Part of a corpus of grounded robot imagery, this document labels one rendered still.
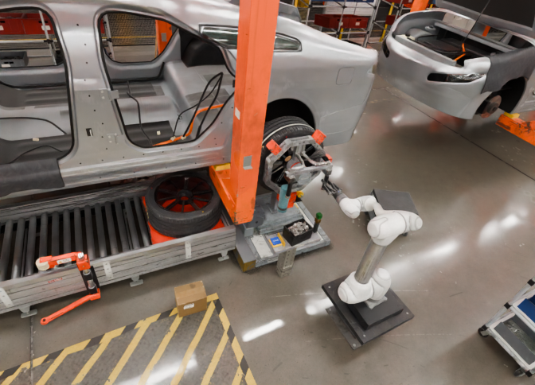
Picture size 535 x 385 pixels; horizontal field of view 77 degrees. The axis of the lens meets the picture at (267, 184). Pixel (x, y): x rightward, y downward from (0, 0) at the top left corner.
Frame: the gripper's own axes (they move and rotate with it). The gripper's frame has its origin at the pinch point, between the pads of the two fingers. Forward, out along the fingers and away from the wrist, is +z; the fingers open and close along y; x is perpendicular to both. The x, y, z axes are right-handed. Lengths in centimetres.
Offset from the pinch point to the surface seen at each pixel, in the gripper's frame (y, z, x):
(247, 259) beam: -65, -3, -70
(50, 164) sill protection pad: -193, 60, 15
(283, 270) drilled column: -40, -22, -73
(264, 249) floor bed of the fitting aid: -44, 6, -75
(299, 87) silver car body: -5, 57, 57
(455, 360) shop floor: 54, -136, -83
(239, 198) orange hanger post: -74, 5, -2
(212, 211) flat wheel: -87, 29, -34
